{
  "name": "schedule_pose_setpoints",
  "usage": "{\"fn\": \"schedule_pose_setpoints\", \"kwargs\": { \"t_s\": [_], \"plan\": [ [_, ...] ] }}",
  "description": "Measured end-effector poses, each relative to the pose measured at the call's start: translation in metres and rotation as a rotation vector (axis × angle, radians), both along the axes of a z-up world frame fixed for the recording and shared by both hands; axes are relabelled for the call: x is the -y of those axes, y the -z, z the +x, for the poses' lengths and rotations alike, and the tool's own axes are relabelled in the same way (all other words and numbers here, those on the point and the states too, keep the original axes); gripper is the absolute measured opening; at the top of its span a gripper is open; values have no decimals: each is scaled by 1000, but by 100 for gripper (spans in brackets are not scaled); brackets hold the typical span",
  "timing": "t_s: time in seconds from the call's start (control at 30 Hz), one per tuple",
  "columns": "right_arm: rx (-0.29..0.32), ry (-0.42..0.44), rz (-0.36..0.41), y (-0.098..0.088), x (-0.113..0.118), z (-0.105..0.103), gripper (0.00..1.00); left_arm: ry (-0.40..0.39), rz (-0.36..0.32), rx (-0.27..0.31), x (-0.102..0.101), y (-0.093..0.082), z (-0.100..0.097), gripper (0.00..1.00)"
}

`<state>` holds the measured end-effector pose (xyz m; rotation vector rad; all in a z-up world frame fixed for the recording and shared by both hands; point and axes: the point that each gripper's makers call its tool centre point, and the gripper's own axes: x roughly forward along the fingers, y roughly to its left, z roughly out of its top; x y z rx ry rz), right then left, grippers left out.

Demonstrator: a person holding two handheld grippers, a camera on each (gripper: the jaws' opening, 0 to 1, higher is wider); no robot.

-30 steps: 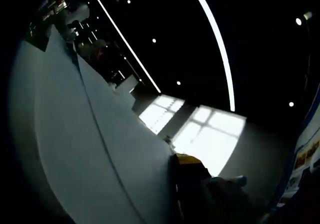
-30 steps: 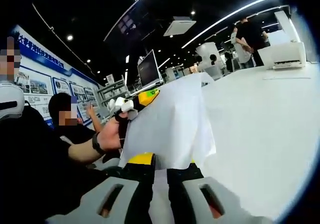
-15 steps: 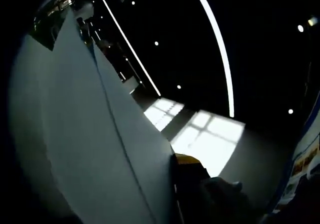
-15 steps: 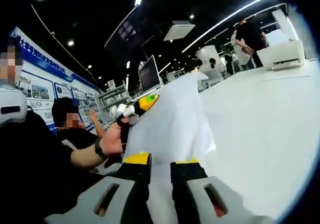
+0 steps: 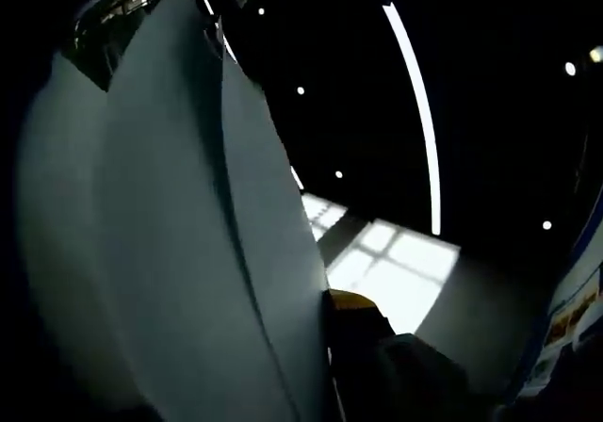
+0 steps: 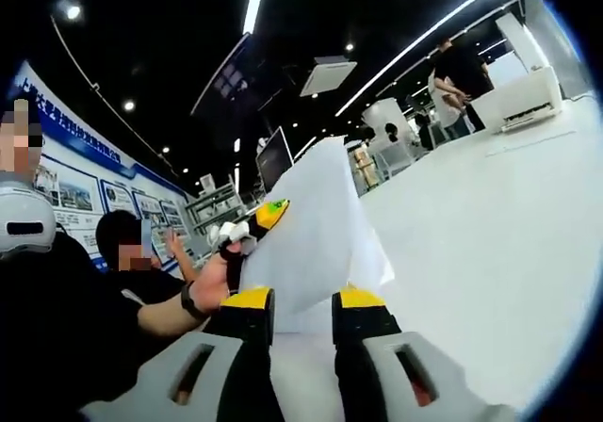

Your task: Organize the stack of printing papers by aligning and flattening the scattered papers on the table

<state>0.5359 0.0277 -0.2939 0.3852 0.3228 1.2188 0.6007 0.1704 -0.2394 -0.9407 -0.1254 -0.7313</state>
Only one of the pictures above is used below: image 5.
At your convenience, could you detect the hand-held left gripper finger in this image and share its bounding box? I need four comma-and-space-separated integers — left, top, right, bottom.
327, 288, 472, 422

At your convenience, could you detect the stack of white printing papers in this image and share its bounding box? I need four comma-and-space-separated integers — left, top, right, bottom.
16, 0, 331, 422

